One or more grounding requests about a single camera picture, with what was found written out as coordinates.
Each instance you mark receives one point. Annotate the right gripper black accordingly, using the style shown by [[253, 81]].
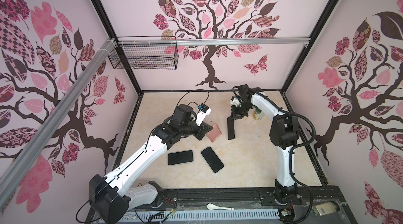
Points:
[[236, 111]]

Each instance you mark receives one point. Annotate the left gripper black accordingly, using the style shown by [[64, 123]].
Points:
[[199, 136]]

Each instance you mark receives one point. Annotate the pink phone case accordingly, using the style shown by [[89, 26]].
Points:
[[214, 134]]

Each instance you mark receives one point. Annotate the black smartphone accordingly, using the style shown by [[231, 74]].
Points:
[[231, 132]]

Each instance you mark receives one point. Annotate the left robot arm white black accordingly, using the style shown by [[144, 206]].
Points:
[[111, 196]]

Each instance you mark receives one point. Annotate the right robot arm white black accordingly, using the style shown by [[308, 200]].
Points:
[[284, 135]]

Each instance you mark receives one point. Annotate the black phone white case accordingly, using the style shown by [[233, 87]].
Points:
[[182, 157]]

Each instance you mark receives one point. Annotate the black phone clear case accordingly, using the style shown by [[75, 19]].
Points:
[[212, 159]]

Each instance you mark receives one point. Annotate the green beverage can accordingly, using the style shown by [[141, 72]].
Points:
[[258, 114]]

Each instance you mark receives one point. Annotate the white plastic spoon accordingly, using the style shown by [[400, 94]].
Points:
[[211, 206]]

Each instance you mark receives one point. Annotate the aluminium bar back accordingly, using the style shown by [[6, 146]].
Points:
[[219, 42]]

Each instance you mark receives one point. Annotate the aluminium bar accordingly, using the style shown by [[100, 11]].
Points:
[[25, 160], [219, 42]]

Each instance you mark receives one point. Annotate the grey box on base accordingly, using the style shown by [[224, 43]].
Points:
[[326, 208]]

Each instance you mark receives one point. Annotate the aluminium bar left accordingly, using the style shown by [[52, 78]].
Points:
[[25, 160]]

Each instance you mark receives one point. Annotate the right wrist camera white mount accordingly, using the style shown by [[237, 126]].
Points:
[[236, 101]]

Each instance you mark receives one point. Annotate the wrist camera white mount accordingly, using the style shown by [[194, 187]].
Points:
[[203, 112], [236, 101]]

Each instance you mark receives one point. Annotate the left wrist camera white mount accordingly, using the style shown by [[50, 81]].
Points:
[[203, 112]]

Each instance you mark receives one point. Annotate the black wire basket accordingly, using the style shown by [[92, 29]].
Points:
[[145, 52]]

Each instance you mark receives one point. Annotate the white slotted cable duct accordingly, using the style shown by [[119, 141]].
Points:
[[203, 216]]

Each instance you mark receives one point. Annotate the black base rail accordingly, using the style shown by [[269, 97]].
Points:
[[297, 211]]

